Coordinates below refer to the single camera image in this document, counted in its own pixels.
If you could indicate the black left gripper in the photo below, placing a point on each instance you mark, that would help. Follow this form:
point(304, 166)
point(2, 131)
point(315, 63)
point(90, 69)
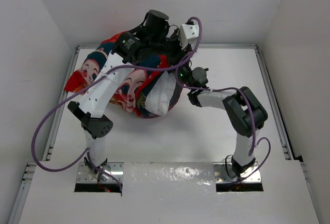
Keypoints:
point(180, 55)

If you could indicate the white pillow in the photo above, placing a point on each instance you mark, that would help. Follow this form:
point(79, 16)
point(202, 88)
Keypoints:
point(158, 99)

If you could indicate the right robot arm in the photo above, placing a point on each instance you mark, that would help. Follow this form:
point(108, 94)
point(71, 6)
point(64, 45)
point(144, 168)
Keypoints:
point(245, 112)

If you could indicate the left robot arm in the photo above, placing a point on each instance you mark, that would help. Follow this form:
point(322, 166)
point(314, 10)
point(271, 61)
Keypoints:
point(128, 53)

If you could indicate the white front cover board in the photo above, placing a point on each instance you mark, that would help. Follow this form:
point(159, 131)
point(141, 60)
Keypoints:
point(171, 193)

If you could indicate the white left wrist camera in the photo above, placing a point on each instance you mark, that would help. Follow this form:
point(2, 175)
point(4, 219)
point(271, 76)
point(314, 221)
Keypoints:
point(188, 35)

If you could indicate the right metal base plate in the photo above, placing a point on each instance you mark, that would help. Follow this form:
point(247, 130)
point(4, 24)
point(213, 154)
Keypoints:
point(224, 173)

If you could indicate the metal base plate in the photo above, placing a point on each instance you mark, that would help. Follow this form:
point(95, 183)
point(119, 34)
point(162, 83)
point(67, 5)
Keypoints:
point(85, 176)
point(224, 173)

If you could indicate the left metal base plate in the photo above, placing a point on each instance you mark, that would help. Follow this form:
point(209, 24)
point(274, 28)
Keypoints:
point(85, 176)

